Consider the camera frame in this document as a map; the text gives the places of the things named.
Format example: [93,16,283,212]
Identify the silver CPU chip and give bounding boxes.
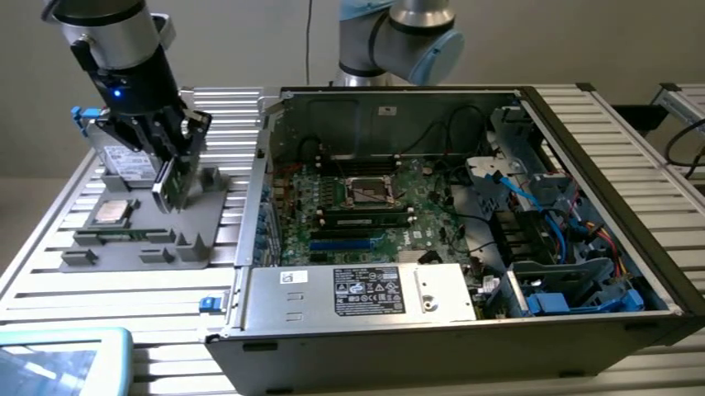
[87,199,135,229]

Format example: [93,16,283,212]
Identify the installed black RAM stick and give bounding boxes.
[318,207,415,229]

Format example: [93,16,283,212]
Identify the grey metal drive cage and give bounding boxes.
[464,105,582,215]

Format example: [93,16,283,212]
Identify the silver power supply unit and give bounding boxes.
[235,262,478,332]

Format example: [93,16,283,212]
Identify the green RAM stick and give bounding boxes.
[75,229,173,245]

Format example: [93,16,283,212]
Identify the metal slat side table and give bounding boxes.
[649,82,705,137]

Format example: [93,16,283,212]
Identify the grey parts rack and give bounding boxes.
[56,163,247,274]

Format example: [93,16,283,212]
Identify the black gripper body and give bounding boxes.
[69,39,192,163]

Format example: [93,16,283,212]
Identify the teal teach pendant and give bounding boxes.
[0,327,135,396]

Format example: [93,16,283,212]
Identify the black looped cable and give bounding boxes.
[663,118,705,179]

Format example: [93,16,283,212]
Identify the silver chipset heat sink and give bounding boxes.
[394,250,430,266]

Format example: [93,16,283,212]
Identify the thin black wall cable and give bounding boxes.
[303,0,314,86]

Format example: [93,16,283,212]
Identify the red yellow power wires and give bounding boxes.
[582,221,633,284]

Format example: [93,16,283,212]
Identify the blue SATA wire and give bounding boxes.
[482,172,555,216]

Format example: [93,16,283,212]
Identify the black internal case wire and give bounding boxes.
[406,104,492,158]

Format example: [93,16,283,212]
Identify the hard disk with blue bracket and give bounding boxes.
[69,106,161,183]

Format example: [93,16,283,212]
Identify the blue disk bay bracket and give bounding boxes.
[522,287,645,318]

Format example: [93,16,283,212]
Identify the green motherboard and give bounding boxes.
[267,157,482,270]

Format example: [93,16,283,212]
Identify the blue expansion slot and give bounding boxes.
[307,239,371,252]

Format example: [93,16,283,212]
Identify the empty RAM slot bank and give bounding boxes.
[314,153,402,175]

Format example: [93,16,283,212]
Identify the blue case latch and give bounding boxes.
[196,293,231,315]

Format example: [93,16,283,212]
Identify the open black PC case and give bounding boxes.
[201,83,705,396]

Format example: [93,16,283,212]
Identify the CPU socket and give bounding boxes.
[342,174,399,208]

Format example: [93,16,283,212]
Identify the black expansion slot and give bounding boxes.
[308,229,371,241]

